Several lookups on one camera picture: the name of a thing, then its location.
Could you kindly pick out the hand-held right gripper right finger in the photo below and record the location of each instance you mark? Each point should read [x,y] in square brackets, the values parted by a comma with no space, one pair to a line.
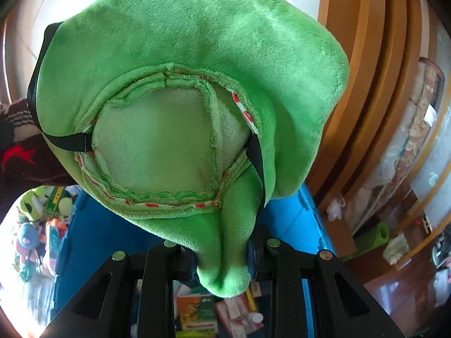
[262,271]

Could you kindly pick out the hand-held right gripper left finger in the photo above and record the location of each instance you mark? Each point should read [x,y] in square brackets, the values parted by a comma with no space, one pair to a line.
[158,288]

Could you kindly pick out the blue plastic container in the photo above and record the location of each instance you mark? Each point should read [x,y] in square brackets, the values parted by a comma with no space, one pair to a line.
[88,253]

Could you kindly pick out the green plush toy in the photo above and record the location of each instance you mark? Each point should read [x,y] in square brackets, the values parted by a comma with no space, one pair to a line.
[211,42]

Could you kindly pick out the yellow stick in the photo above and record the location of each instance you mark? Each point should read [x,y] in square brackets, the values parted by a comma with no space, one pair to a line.
[252,297]

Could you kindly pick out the orange green cardboard box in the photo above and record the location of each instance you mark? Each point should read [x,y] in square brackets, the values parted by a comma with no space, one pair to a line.
[195,313]

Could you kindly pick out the small white bottle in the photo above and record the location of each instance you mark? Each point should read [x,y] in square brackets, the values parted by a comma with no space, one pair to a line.
[256,318]

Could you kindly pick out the pink striped packet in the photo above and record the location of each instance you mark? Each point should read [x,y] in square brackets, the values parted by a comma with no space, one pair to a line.
[232,317]

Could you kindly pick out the white plastic bag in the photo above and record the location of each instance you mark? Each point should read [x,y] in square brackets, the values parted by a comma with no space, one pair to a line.
[335,207]

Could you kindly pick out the green foam roll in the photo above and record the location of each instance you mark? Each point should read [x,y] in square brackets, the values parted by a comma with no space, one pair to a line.
[373,237]

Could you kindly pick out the white crumpled cloth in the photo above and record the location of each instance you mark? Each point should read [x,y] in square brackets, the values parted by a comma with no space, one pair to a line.
[395,250]

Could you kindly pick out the blue-dressed pig plush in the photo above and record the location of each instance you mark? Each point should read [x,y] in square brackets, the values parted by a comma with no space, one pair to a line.
[25,241]

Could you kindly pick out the small green frog plush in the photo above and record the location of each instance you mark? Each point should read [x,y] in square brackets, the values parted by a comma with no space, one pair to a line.
[33,202]

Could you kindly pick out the dark knitted cloth red star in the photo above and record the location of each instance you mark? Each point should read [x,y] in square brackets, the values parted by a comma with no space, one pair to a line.
[21,169]

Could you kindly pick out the floral quilt stack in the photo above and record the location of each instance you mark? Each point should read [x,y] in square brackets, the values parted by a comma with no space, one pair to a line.
[408,130]

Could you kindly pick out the wooden wardrobe frame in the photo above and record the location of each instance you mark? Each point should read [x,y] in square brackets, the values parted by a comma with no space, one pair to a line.
[370,77]

